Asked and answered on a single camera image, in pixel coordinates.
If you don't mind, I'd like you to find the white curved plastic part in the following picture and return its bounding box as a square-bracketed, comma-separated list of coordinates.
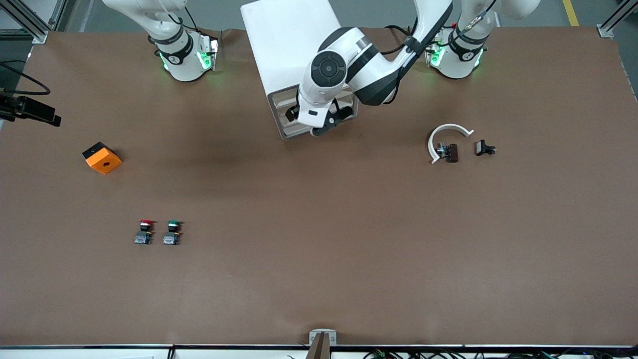
[428, 124, 475, 165]

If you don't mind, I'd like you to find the brown table mat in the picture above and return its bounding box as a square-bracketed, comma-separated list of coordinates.
[0, 26, 638, 347]

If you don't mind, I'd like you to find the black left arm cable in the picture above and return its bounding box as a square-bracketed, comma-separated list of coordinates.
[461, 0, 499, 35]

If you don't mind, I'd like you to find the black base cable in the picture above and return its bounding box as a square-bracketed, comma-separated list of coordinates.
[381, 20, 424, 55]

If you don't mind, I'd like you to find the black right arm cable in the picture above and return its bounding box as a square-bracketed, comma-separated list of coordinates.
[0, 61, 51, 96]

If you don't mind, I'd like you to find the orange box with hole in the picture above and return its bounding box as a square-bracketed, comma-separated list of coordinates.
[82, 142, 123, 175]

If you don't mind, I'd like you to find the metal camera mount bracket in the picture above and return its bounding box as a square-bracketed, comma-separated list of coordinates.
[307, 329, 337, 359]

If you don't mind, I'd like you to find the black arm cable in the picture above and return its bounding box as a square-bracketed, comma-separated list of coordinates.
[0, 61, 51, 96]
[461, 0, 499, 35]

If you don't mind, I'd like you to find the aluminium frame profile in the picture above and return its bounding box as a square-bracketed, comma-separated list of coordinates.
[597, 0, 638, 39]
[0, 0, 68, 44]

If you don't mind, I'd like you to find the green push button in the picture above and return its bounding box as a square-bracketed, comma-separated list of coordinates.
[162, 219, 183, 246]

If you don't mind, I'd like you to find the red push button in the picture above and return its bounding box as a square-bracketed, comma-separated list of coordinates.
[134, 219, 154, 246]

